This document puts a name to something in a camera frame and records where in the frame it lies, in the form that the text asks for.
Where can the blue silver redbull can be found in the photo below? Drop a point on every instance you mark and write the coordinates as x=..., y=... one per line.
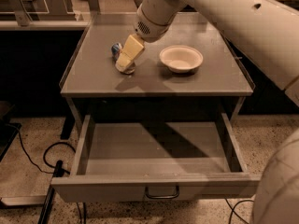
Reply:
x=116, y=51

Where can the open grey top drawer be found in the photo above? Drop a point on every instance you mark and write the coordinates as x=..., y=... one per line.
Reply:
x=114, y=162

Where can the white horizontal rail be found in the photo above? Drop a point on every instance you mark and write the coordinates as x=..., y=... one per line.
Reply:
x=43, y=25

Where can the black metal drawer handle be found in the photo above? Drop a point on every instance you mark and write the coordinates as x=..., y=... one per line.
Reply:
x=162, y=193

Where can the black power strip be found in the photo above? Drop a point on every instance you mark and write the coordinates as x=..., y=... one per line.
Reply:
x=45, y=212

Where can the white paper bowl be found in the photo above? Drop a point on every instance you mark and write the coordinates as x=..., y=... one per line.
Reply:
x=181, y=59

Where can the grey cabinet with counter top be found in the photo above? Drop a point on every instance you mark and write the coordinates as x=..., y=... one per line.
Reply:
x=93, y=74

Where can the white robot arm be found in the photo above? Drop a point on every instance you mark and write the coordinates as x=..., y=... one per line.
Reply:
x=266, y=31

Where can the grey background table left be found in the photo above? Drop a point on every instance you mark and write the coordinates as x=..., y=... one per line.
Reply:
x=25, y=11

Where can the dark object at left edge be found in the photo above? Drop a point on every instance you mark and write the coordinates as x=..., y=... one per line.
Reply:
x=8, y=130

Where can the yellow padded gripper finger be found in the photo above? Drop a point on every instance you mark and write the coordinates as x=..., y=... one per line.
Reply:
x=133, y=47

